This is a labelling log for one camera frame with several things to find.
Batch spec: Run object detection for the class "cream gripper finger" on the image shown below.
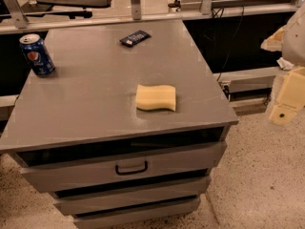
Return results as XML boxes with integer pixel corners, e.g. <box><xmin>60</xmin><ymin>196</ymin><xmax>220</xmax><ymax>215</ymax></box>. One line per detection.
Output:
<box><xmin>260</xmin><ymin>27</ymin><xmax>285</xmax><ymax>52</ymax></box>

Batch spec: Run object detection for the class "yellow wavy sponge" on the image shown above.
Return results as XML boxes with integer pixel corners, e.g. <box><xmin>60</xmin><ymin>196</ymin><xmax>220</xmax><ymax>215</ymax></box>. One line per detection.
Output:
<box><xmin>135</xmin><ymin>85</ymin><xmax>176</xmax><ymax>111</ymax></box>

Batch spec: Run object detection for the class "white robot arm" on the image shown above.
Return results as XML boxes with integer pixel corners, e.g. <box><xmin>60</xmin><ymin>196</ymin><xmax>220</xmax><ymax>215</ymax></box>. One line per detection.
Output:
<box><xmin>261</xmin><ymin>4</ymin><xmax>305</xmax><ymax>126</ymax></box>

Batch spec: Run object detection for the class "grey drawer cabinet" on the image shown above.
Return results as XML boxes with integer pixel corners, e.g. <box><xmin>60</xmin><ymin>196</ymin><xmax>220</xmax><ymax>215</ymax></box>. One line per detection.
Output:
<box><xmin>0</xmin><ymin>21</ymin><xmax>237</xmax><ymax>229</ymax></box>

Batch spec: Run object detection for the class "black office chair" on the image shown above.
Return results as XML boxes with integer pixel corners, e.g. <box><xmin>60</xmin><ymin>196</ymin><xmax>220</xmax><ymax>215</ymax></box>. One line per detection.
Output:
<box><xmin>0</xmin><ymin>0</ymin><xmax>121</xmax><ymax>21</ymax></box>

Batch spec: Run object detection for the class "blue pepsi can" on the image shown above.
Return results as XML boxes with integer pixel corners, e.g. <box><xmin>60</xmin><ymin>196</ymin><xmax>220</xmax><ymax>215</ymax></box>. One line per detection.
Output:
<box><xmin>19</xmin><ymin>33</ymin><xmax>55</xmax><ymax>76</ymax></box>

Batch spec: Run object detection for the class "black hanging cable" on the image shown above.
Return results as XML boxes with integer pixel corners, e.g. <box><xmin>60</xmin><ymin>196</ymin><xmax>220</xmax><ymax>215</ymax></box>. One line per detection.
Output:
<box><xmin>211</xmin><ymin>6</ymin><xmax>246</xmax><ymax>83</ymax></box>

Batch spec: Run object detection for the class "black drawer handle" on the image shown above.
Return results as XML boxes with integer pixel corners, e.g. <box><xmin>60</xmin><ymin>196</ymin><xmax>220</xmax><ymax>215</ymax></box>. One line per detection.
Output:
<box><xmin>114</xmin><ymin>161</ymin><xmax>148</xmax><ymax>176</ymax></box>

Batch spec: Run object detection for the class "metal frame railing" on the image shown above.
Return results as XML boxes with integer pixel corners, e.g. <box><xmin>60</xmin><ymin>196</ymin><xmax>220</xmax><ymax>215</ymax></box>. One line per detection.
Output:
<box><xmin>0</xmin><ymin>0</ymin><xmax>304</xmax><ymax>34</ymax></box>

